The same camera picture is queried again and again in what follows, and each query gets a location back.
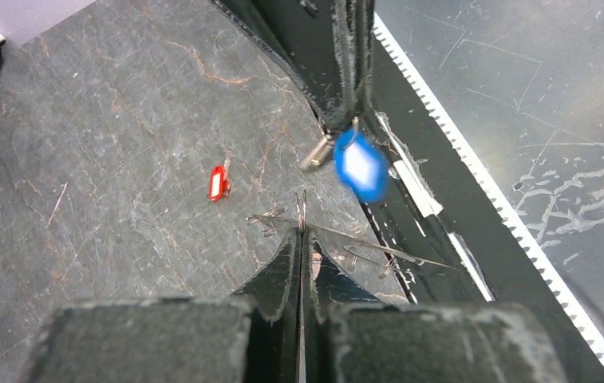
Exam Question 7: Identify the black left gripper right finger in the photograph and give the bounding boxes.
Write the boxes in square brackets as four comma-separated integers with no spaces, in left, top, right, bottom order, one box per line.
[301,229,566,382]

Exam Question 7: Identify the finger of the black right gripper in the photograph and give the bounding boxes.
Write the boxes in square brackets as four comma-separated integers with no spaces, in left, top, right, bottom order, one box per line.
[333,0,374,119]
[213,1,352,132]

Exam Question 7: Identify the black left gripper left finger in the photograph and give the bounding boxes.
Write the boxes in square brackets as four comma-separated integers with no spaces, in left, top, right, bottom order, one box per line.
[20,229,302,382]

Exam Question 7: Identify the silver metal key holder plate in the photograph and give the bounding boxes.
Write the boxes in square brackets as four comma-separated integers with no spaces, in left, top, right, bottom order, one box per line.
[246,192,458,279]

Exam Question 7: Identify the blue tag key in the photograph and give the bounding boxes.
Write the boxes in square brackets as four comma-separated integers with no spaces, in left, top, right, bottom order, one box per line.
[301,116,389,203]

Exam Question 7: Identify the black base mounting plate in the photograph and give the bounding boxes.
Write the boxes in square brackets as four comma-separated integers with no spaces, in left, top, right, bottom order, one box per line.
[373,38,604,382]

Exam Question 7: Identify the red tag key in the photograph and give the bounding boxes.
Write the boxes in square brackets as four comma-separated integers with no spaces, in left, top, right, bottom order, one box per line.
[207,159,231,203]

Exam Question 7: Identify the white toothed cable duct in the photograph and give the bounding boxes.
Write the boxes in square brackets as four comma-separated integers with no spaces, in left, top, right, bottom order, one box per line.
[374,14,604,369]

